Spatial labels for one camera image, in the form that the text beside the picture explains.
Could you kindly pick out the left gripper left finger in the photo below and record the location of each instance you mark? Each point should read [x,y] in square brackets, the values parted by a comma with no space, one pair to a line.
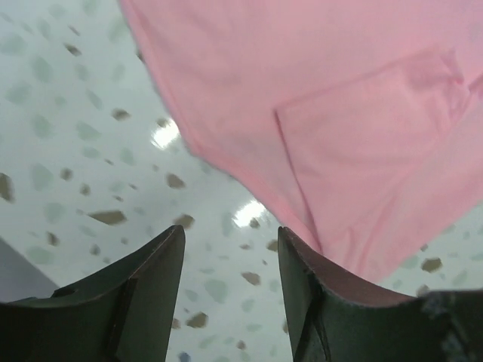
[122,312]

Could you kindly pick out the pink t shirt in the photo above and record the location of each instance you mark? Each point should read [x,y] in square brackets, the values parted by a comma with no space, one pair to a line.
[358,124]

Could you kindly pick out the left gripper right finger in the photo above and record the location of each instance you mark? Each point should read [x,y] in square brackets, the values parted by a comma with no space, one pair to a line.
[334,315]

